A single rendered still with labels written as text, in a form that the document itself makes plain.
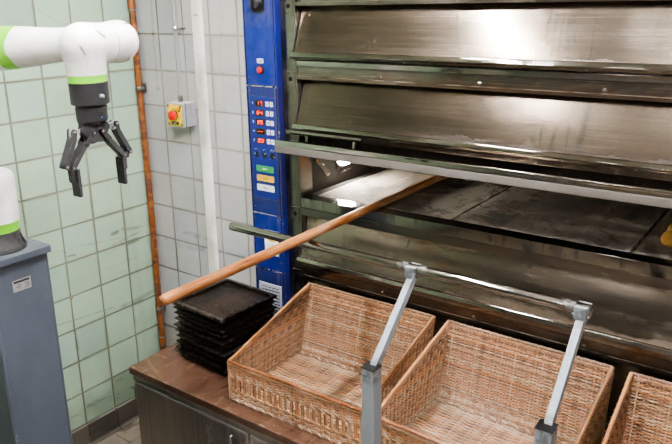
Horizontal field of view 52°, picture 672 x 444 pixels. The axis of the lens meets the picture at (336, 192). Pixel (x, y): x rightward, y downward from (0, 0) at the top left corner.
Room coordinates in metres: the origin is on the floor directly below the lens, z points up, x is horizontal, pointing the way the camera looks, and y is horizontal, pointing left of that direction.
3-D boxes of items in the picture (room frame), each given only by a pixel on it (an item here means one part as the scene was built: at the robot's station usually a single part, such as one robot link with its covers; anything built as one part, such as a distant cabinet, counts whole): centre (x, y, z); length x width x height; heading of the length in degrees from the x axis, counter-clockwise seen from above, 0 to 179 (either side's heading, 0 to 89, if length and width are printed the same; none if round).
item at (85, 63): (1.69, 0.59, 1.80); 0.13 x 0.11 x 0.14; 160
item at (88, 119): (1.69, 0.59, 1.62); 0.08 x 0.07 x 0.09; 146
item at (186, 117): (2.88, 0.64, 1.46); 0.10 x 0.07 x 0.10; 54
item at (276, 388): (2.15, 0.02, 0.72); 0.56 x 0.49 x 0.28; 55
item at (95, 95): (1.69, 0.60, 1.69); 0.12 x 0.09 x 0.06; 56
